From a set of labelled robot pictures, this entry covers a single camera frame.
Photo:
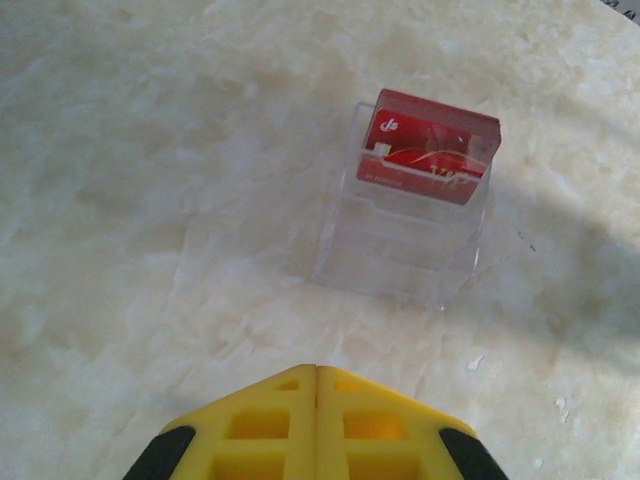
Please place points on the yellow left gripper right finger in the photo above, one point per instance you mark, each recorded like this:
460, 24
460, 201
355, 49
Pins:
375, 435

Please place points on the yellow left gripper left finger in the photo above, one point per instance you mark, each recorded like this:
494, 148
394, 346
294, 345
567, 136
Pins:
260, 435

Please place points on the clear acrylic card stand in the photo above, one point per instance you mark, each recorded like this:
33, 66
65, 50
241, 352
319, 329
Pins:
400, 250

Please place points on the red credit card stack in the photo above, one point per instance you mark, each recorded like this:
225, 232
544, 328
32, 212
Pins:
425, 145

